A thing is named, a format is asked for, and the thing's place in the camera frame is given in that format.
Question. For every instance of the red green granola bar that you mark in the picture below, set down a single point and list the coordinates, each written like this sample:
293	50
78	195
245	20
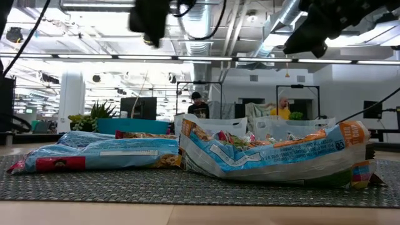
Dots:
237	140

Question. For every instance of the red brown granola bar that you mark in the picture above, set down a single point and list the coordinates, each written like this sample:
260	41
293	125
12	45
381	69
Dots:
140	135

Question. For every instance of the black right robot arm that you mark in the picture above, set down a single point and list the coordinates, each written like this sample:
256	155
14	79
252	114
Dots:
387	6

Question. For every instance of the white blue granola bar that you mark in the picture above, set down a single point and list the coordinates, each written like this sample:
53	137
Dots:
281	162

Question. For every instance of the silver ventilation duct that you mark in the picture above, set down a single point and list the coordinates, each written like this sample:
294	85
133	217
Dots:
198	28

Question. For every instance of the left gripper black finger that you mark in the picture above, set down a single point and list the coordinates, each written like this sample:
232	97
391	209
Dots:
153	40

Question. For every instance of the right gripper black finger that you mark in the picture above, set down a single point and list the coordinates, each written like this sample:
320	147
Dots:
320	50
301	42

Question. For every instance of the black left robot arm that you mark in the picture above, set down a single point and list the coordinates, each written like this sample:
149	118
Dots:
6	103

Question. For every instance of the spiky green plant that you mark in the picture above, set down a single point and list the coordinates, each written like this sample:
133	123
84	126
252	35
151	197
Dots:
101	110

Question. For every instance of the blue granola bar red end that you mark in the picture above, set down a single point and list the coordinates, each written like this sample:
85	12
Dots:
125	156

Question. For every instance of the white cup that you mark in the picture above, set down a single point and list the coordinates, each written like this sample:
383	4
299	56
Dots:
123	114

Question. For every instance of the person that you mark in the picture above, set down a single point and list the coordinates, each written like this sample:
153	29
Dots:
198	107
282	109

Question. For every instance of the green succulent plant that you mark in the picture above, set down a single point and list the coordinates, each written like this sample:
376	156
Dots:
82	122

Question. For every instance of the black metal stand frame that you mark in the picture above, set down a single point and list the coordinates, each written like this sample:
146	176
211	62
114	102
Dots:
200	82
297	86

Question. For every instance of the small green bush plant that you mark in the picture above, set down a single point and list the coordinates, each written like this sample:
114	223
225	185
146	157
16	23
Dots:
296	116

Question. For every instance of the clear plastic bin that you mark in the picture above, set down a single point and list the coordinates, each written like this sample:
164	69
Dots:
281	128
225	125

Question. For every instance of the small black wall monitor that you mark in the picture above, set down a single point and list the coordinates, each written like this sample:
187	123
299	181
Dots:
372	109

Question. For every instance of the white pillar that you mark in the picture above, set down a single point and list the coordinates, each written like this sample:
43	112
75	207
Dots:
71	100

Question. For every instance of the grey woven placemat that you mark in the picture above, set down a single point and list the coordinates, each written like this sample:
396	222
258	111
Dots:
125	187

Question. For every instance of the teal planter box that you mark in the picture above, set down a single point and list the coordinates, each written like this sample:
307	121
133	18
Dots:
134	126

